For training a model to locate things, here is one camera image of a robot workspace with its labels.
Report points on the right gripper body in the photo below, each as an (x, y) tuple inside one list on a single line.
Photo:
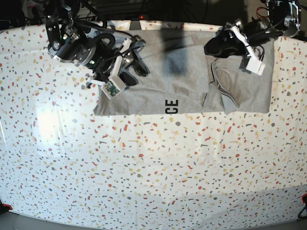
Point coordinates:
[(110, 68)]

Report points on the grey T-shirt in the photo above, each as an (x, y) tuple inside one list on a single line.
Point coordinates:
[(183, 79)]

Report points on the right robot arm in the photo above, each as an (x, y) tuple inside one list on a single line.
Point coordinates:
[(105, 51)]

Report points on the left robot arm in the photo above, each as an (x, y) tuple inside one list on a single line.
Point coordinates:
[(239, 39)]

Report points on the red table corner clamp right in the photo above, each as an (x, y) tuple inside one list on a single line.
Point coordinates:
[(304, 199)]

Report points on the red table corner clamp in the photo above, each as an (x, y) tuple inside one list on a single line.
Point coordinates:
[(304, 199), (5, 208)]

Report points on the red table corner clamp left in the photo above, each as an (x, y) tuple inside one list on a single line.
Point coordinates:
[(5, 208)]

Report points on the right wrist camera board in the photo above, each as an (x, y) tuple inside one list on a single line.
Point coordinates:
[(109, 89)]

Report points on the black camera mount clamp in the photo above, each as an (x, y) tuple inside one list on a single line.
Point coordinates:
[(135, 25)]

